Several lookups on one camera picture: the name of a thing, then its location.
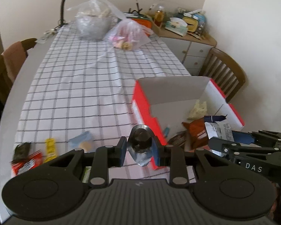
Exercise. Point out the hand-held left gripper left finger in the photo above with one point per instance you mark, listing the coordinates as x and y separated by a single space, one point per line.
121 148

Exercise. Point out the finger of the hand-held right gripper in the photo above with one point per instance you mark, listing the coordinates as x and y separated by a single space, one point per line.
224 146
242 137

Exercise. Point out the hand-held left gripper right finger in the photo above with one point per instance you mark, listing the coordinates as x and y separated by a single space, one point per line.
155 150

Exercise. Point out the silver foil snack packet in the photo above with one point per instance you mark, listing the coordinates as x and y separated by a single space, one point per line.
140 157

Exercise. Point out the white label snack packet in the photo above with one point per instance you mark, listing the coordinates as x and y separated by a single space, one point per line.
219 129

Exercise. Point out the dark brown snack packet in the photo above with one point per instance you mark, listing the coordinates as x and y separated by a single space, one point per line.
178 140

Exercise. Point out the red-brown snack packet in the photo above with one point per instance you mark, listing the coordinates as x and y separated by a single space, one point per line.
196 131

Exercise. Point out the light blue snack packet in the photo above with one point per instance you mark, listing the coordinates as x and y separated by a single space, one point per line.
80 140

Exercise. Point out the cream white snack packet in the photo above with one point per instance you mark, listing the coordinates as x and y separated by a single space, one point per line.
196 110

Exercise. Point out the red cardboard box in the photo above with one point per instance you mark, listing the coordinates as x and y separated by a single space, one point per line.
141 103

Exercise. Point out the yellow cartoon snack packet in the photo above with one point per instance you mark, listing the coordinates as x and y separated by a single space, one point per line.
50 148

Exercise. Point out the bright red snack packet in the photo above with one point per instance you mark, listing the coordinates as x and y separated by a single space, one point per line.
25 165

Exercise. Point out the black snack packet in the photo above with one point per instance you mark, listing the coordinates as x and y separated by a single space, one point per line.
21 151

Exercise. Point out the wooden chair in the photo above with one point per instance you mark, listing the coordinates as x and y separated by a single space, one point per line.
224 72
0 75

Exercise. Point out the white checkered tablecloth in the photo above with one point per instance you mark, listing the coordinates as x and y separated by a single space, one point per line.
79 79

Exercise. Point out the grey sideboard cabinet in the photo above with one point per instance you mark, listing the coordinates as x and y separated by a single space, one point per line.
194 51

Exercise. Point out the small clear plastic bag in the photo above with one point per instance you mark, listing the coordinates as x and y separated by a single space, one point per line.
126 34

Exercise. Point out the blue carton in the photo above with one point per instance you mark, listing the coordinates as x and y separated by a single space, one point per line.
200 20

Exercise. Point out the tissue box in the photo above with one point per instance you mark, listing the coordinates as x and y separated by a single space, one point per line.
175 25

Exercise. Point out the large clear plastic bag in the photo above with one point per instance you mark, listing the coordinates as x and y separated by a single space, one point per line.
91 25

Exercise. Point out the orange case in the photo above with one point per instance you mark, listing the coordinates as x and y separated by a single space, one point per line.
142 22

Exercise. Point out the amber bottle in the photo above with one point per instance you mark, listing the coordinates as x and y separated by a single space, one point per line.
159 16

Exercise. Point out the black pen holder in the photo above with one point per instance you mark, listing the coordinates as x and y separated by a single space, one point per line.
134 11

